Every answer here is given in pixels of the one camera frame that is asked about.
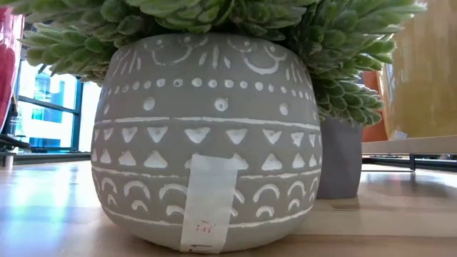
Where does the white tape label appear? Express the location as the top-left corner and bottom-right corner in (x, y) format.
(180, 153), (238, 253)

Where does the wooden shelf black metal frame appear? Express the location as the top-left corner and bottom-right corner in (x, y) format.
(361, 136), (457, 173)

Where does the red mug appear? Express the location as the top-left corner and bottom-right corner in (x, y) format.
(0, 6), (25, 131)

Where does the succulent in grey patterned pot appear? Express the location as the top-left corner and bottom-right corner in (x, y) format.
(0, 0), (428, 253)

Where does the orange mug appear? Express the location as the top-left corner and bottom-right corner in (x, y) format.
(361, 71), (389, 143)

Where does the blue framed window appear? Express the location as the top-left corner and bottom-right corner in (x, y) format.
(12, 60), (103, 153)

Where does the lavender mug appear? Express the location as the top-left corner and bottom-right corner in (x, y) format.
(316, 116), (363, 200)

